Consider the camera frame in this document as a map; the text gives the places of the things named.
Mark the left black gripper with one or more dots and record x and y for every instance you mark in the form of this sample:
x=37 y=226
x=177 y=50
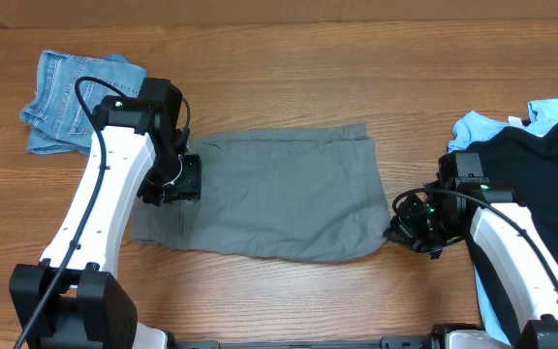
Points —
x=190 y=188

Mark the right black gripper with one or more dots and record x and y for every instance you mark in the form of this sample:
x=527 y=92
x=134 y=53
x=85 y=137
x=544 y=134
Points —
x=404 y=231

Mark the grey cotton shorts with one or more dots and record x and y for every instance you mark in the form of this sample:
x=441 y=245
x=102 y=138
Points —
x=304 y=194

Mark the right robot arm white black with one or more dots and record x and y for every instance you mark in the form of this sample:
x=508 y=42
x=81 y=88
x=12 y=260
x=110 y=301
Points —
x=517 y=273

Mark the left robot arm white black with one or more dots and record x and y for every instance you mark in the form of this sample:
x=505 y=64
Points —
x=71 y=298

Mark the folded blue denim shorts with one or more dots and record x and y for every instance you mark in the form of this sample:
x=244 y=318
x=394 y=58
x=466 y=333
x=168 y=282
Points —
x=57 y=122

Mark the black t-shirt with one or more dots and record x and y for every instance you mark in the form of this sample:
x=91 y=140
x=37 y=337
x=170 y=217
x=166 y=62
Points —
x=530 y=165

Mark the light blue t-shirt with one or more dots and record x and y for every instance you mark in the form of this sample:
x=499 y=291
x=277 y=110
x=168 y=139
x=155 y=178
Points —
x=474 y=127

